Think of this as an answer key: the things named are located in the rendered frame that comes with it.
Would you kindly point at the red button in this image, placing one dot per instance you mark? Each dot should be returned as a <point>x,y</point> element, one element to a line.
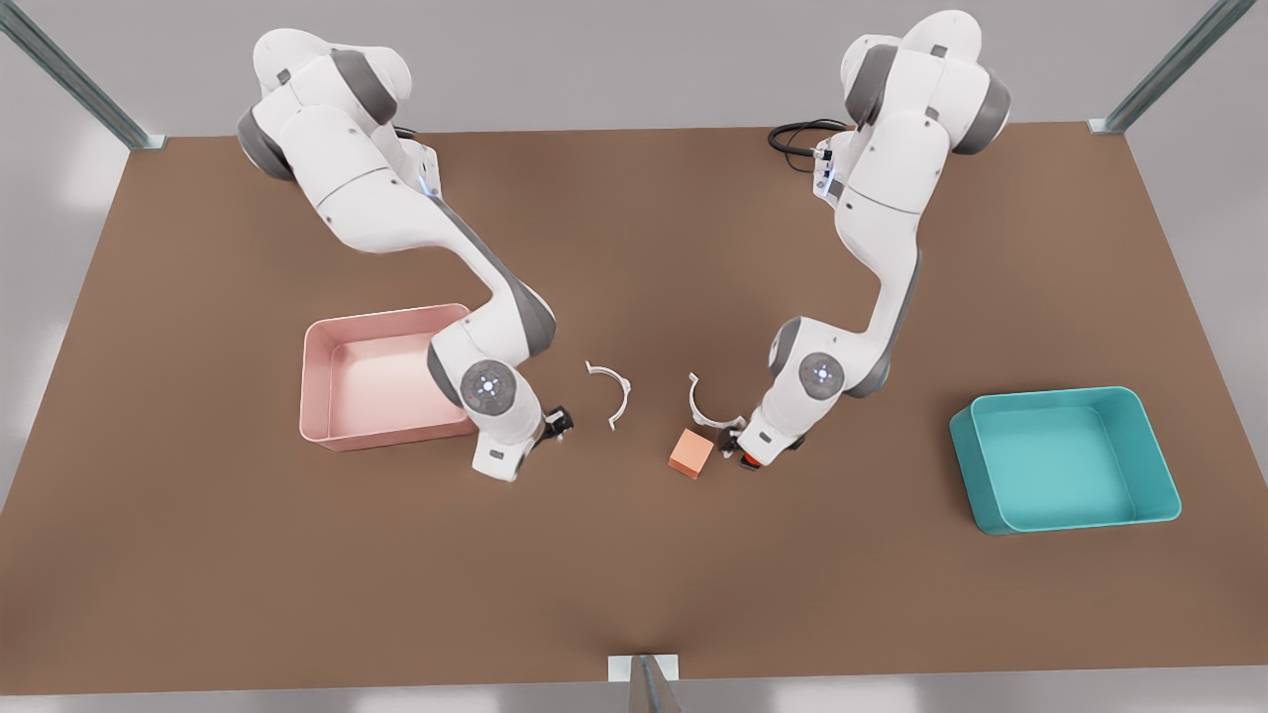
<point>750,461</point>

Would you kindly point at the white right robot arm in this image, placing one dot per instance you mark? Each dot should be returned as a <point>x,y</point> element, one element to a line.
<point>376,198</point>

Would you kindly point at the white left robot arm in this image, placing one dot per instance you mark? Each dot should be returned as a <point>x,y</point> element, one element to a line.
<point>892,188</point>

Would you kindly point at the pink storage box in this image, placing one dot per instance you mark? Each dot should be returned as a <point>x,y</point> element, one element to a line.
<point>381,391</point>

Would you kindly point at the blue storage box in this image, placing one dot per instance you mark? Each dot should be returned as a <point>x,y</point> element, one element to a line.
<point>1060,465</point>

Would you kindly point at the orange cube block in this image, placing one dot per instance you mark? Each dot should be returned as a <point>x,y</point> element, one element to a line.
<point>690,454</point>

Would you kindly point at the white curved bracket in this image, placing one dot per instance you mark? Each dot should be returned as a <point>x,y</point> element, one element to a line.
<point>696,404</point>
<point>623,388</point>

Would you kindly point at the silver frame post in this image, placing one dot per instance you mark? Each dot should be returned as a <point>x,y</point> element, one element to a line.
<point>1169,67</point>
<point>69,71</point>
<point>649,683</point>

